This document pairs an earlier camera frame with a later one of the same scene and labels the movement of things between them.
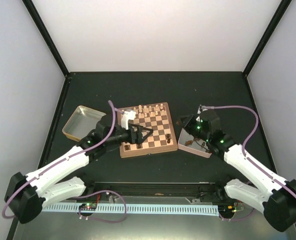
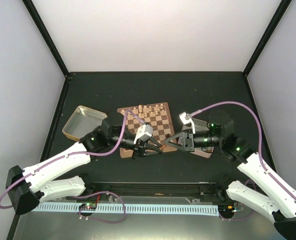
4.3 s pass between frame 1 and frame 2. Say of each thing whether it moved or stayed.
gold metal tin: stayed
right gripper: moved
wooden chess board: stayed
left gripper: moved
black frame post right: stayed
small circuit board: stayed
